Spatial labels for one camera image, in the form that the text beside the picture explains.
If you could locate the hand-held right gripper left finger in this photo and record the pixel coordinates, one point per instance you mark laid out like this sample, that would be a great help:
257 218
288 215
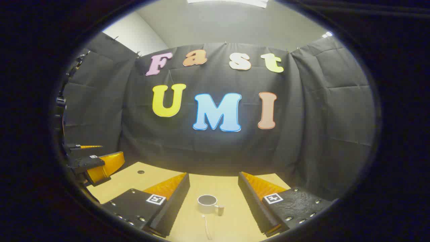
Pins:
158 218

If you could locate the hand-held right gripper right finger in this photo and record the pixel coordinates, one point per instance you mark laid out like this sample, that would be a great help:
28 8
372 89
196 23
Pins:
258 208

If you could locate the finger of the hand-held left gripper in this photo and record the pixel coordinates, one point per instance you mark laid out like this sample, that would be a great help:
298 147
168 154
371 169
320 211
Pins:
104 166
72 147

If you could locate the beige toothbrush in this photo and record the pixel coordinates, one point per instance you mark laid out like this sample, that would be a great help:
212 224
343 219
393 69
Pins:
207 228

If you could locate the light wooden desktop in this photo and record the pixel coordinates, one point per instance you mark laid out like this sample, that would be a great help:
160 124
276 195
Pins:
228 225

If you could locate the black backdrop cloth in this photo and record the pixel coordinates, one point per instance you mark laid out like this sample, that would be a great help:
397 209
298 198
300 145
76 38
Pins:
218 148

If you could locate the ceiling light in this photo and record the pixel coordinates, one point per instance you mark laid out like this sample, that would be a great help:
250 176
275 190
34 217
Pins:
228 2
327 34

